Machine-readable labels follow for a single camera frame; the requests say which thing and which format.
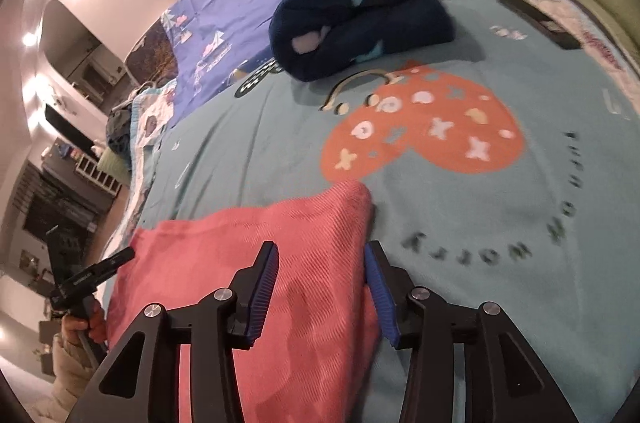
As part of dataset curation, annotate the pink knit shirt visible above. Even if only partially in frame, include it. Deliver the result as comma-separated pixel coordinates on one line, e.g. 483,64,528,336
104,179,396,423

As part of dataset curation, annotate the beige left sleeve forearm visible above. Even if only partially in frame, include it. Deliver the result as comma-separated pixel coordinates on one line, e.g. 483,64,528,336
26,333,96,423

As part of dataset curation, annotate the pile of grey clothes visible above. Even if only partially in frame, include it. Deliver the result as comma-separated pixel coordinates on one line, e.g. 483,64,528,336
105,100,132,158

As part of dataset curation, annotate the left hand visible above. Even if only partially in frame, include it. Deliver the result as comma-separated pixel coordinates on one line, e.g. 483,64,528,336
61,299,106,346

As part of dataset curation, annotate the white shelf rack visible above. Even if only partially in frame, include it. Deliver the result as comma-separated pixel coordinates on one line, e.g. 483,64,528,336
75,152,120,198

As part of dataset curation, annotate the white patterned quilt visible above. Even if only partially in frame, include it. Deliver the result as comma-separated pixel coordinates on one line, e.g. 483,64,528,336
115,79,177,250

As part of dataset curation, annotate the teal cartoon blanket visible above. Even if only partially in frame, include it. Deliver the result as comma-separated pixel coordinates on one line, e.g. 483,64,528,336
107,0,639,422

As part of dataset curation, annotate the black phone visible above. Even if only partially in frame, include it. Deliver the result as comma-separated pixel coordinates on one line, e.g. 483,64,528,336
498,0,582,50

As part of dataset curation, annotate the navy star fleece garment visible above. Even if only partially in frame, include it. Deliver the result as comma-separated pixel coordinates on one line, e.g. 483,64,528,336
269,0,454,82

